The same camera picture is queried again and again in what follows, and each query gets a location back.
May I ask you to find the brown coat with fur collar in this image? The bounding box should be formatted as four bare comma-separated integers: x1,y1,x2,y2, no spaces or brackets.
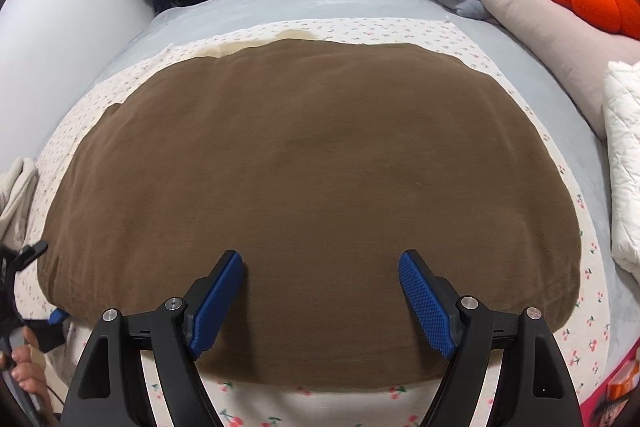
37,40,582,389

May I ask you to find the cream cloth at bed edge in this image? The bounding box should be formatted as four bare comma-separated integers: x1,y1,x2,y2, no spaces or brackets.
0,157,38,251

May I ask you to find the long pink bolster pillow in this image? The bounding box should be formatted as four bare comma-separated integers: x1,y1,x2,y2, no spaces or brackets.
480,0,639,140

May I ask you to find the light grey bed cover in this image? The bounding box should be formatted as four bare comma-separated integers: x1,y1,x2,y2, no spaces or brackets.
27,0,639,366

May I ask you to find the white quilted duvet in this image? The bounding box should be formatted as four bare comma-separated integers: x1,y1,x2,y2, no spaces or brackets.
603,62,640,281

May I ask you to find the floral cherry print bedsheet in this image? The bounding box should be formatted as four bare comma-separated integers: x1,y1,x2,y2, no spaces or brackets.
27,17,611,426

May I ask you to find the left hand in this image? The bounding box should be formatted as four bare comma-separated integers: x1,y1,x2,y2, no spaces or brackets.
1,327,58,426

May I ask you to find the pink storage box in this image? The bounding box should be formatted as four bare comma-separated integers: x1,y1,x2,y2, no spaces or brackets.
580,341,639,426

